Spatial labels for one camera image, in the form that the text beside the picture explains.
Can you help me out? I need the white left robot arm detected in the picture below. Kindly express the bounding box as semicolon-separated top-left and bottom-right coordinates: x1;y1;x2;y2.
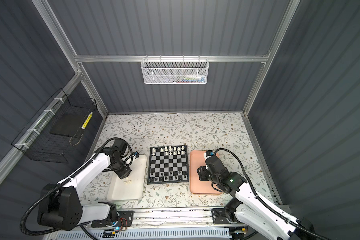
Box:
37;144;132;231

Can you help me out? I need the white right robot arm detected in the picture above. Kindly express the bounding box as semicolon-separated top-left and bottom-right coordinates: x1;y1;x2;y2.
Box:
197;166;318;240

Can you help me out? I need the black white chess board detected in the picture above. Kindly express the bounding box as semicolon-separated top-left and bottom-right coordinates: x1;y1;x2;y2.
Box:
147;145;190;185

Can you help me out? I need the pink plastic tray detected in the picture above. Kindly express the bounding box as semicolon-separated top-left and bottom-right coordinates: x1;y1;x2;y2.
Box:
188;149;225;196

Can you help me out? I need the white plastic tray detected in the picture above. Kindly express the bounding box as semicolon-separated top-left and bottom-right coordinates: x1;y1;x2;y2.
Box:
107;155;148;202

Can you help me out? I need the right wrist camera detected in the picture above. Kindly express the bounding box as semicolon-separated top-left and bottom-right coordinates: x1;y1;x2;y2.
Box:
205;155;225;174

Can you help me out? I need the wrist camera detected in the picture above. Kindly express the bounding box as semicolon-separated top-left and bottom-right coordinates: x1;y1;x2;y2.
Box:
205;155;225;174
112;139;128;156

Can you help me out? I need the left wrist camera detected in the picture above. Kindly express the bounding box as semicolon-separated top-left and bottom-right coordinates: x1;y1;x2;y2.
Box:
112;139;128;156

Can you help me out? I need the black corrugated right cable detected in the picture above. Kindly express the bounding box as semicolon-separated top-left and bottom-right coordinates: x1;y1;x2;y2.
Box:
213;148;334;240

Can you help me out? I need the black corrugated cable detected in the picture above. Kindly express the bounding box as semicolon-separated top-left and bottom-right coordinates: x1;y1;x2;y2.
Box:
213;148;334;240
19;137;134;236

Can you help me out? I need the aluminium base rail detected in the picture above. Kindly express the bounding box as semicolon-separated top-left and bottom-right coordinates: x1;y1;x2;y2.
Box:
47;206;295;229

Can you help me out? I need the black wire side basket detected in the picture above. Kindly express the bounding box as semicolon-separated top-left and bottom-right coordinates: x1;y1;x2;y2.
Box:
12;92;101;164

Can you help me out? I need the white vented cable duct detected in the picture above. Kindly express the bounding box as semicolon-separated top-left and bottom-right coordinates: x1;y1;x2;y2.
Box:
55;227;232;240

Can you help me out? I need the black corrugated left cable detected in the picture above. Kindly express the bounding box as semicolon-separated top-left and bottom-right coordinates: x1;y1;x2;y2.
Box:
19;137;134;236

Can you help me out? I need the white wire wall basket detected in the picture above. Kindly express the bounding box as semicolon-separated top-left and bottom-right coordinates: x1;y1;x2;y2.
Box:
141;60;210;85

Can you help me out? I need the aluminium horizontal wall rail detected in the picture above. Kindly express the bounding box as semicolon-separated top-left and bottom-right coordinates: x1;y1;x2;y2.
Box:
74;55;269;63

